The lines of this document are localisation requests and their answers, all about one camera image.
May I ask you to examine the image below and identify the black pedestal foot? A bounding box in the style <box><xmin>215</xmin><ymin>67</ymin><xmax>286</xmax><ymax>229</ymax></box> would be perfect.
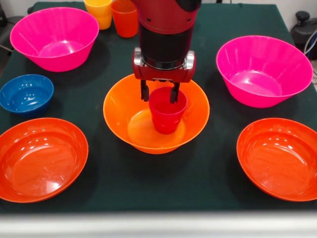
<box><xmin>0</xmin><ymin>4</ymin><xmax>25</xmax><ymax>53</ymax></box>
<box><xmin>290</xmin><ymin>11</ymin><xmax>317</xmax><ymax>53</ymax></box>

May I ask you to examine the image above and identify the pink large bowl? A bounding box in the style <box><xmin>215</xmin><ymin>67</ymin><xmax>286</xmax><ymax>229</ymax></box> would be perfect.
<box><xmin>215</xmin><ymin>35</ymin><xmax>314</xmax><ymax>108</ymax></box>
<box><xmin>9</xmin><ymin>6</ymin><xmax>100</xmax><ymax>72</ymax></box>

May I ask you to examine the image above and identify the blue small bowl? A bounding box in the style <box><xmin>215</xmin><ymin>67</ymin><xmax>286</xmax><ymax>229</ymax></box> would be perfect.
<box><xmin>0</xmin><ymin>74</ymin><xmax>54</xmax><ymax>118</ymax></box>

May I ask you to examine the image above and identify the yellow plastic cup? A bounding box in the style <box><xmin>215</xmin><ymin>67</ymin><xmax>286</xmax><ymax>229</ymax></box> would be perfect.
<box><xmin>83</xmin><ymin>0</ymin><xmax>113</xmax><ymax>30</ymax></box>

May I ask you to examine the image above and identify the orange large bowl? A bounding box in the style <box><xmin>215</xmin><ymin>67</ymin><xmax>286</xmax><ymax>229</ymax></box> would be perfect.
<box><xmin>103</xmin><ymin>73</ymin><xmax>211</xmax><ymax>155</ymax></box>

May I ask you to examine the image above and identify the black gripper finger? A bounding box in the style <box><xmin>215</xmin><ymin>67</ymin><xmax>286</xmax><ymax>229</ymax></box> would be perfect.
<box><xmin>140</xmin><ymin>79</ymin><xmax>150</xmax><ymax>102</ymax></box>
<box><xmin>169</xmin><ymin>82</ymin><xmax>181</xmax><ymax>104</ymax></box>

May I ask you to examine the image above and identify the red shallow bowl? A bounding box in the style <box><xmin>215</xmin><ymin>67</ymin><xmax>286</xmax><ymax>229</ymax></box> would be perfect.
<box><xmin>0</xmin><ymin>118</ymin><xmax>89</xmax><ymax>204</ymax></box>
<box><xmin>236</xmin><ymin>118</ymin><xmax>317</xmax><ymax>202</ymax></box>

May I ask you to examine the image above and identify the dark green tablecloth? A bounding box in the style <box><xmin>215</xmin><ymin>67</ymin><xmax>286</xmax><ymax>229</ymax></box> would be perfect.
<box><xmin>0</xmin><ymin>1</ymin><xmax>317</xmax><ymax>214</ymax></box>

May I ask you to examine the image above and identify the crimson plastic cup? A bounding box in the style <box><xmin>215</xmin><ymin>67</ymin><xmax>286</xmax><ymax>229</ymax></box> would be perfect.
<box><xmin>149</xmin><ymin>86</ymin><xmax>188</xmax><ymax>135</ymax></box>

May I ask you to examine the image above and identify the red-orange plastic cup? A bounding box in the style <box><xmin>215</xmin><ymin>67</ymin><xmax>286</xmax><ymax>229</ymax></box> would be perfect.
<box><xmin>111</xmin><ymin>0</ymin><xmax>139</xmax><ymax>39</ymax></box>

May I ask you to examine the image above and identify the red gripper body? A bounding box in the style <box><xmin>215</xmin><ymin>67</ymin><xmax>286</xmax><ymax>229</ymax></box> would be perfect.
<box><xmin>132</xmin><ymin>48</ymin><xmax>197</xmax><ymax>84</ymax></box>

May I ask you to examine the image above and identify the grey hose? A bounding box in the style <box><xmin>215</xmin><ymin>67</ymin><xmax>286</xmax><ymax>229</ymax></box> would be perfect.
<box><xmin>304</xmin><ymin>29</ymin><xmax>317</xmax><ymax>57</ymax></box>

